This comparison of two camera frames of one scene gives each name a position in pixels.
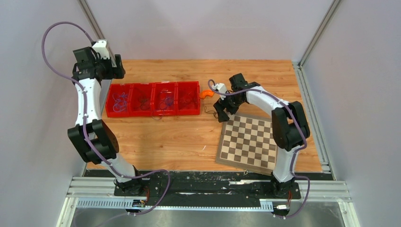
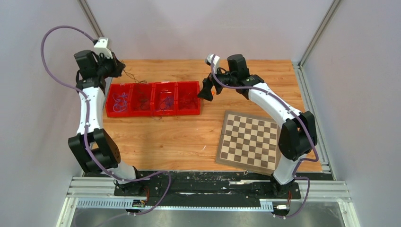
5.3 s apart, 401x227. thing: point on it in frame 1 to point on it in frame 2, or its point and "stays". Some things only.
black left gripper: [118, 72] stays
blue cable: [121, 101] stays
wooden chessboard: [247, 142] stays
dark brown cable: [215, 114] to [132, 76]
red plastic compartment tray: [173, 98] stays
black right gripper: [220, 106] to [208, 83]
